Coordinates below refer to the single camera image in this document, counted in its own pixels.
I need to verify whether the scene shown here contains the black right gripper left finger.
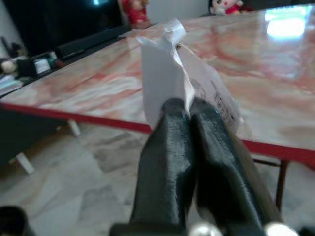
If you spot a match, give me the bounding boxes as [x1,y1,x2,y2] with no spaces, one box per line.
[129,97,196,226]

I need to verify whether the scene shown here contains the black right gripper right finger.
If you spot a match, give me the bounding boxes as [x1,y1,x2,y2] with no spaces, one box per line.
[189,98,283,231]

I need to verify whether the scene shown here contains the white paper trash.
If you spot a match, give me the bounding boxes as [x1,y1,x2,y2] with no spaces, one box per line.
[136,17,244,135]

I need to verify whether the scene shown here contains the marble-top folding table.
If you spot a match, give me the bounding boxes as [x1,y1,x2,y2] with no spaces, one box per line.
[0,3,315,216]

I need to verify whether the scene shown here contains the black soundbar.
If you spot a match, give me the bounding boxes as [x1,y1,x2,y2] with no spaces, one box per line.
[53,25,132,60]

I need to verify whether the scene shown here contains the dark cabinet with white legs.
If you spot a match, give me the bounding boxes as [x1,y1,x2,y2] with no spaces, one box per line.
[0,73,82,176]

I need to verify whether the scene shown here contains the red dressed doll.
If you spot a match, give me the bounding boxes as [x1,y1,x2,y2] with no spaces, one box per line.
[121,0,150,28]

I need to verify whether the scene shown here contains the small white box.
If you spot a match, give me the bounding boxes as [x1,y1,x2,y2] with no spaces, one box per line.
[33,58,52,74]

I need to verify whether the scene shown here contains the red plush doll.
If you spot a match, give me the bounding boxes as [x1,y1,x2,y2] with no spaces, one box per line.
[224,0,245,15]

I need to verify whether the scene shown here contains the black haired plush doll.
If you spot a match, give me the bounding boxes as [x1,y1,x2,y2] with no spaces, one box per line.
[207,0,226,16]

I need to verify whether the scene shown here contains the small black box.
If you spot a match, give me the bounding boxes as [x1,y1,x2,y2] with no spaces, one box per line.
[15,58,38,77]

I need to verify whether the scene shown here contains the black flat television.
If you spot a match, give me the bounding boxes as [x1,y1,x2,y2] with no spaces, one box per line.
[3,0,131,57]

